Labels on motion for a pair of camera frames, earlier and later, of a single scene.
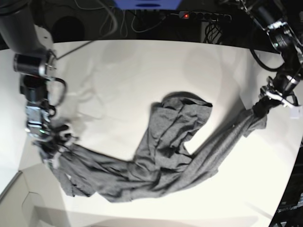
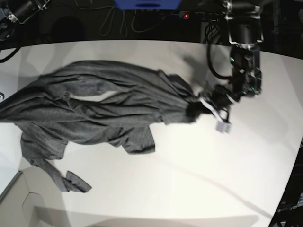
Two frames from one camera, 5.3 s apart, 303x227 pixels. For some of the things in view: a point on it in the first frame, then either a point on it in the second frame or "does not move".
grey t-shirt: x=163 y=162 to x=95 y=102
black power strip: x=215 y=16 does not move
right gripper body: x=280 y=88 to x=218 y=101
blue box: x=148 y=4 does not move
